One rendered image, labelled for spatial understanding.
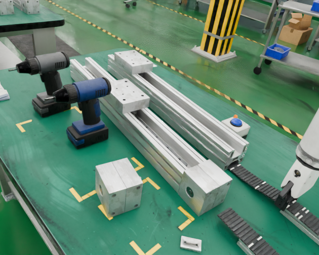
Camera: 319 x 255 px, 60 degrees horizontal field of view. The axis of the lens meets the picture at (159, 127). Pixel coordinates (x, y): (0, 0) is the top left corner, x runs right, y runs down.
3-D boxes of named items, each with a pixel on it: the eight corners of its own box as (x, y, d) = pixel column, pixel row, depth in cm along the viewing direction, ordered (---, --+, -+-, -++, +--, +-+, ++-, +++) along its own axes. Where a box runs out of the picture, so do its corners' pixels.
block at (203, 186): (229, 198, 81) (238, 175, 76) (198, 216, 75) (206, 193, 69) (207, 178, 87) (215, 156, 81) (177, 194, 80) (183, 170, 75)
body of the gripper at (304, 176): (317, 172, 64) (296, 204, 71) (337, 158, 70) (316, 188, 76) (289, 153, 69) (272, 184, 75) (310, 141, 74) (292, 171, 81)
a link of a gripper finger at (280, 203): (287, 199, 72) (278, 215, 76) (294, 195, 74) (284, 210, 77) (277, 191, 74) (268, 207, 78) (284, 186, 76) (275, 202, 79)
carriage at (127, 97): (148, 113, 102) (150, 97, 98) (121, 120, 96) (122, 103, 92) (125, 93, 112) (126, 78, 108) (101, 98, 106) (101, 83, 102)
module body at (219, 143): (241, 161, 96) (249, 142, 91) (222, 171, 90) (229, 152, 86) (124, 68, 145) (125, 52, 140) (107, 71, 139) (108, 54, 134)
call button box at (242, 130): (245, 138, 107) (251, 125, 104) (229, 146, 102) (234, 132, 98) (230, 127, 112) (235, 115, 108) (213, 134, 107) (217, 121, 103)
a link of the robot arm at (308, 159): (324, 166, 63) (318, 175, 65) (342, 154, 68) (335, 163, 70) (292, 145, 68) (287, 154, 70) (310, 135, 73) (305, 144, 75)
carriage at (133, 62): (151, 76, 128) (153, 62, 124) (131, 80, 122) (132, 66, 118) (133, 62, 137) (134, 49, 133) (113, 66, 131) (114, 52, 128)
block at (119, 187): (147, 204, 76) (151, 180, 70) (108, 218, 71) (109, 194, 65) (132, 179, 83) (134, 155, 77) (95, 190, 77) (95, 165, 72)
